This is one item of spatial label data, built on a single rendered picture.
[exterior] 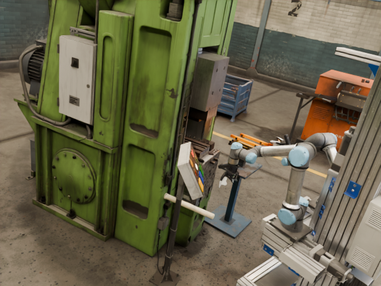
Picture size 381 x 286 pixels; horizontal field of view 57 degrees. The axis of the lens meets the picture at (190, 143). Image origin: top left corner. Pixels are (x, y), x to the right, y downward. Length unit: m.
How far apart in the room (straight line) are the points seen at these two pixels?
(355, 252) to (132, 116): 1.85
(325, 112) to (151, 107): 4.03
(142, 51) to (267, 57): 8.27
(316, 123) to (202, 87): 3.86
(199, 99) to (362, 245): 1.51
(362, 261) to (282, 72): 8.51
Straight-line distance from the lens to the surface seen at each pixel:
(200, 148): 2.99
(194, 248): 3.45
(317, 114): 6.28
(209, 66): 2.66
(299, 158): 2.20
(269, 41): 10.72
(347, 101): 6.01
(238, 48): 11.13
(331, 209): 2.58
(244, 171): 3.44
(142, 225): 3.16
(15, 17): 8.55
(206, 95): 2.71
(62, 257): 3.28
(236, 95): 6.67
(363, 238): 2.50
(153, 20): 2.57
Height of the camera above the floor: 2.24
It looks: 24 degrees down
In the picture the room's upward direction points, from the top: 10 degrees clockwise
